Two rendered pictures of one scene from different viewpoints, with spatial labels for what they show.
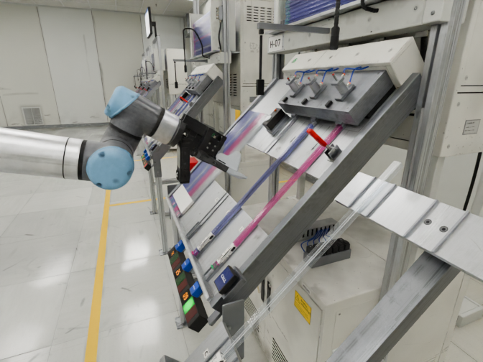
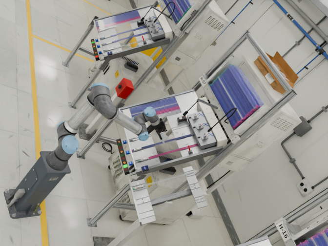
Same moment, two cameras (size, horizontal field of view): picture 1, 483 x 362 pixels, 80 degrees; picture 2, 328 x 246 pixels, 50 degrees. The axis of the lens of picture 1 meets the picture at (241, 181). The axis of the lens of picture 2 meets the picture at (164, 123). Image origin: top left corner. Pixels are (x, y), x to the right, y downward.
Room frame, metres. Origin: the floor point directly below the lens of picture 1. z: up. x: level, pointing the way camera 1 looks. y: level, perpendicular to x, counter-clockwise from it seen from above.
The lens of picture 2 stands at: (-1.46, 1.03, 2.34)
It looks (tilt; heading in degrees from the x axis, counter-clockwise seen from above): 28 degrees down; 337
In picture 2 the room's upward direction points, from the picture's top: 44 degrees clockwise
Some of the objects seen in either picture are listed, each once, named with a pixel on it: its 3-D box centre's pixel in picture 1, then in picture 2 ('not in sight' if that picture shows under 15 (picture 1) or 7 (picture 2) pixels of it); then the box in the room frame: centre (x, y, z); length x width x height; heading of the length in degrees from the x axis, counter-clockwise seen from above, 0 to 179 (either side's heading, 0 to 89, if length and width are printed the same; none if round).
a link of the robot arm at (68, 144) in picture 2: not in sight; (67, 146); (0.39, 0.63, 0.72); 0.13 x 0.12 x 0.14; 20
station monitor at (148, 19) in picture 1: (151, 24); not in sight; (5.38, 1.50, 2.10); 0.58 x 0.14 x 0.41; 22
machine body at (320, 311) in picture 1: (329, 288); (154, 177); (1.07, -0.40, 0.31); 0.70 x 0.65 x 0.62; 22
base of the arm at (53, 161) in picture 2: not in sight; (59, 157); (0.39, 0.63, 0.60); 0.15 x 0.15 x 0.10
